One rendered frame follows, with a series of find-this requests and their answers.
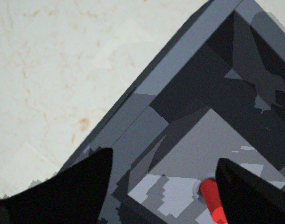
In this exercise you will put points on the red peg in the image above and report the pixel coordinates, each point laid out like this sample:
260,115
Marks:
211,196

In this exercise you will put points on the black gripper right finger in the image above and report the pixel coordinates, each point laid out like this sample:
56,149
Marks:
246,198

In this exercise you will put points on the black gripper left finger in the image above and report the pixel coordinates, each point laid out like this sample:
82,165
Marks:
74,196

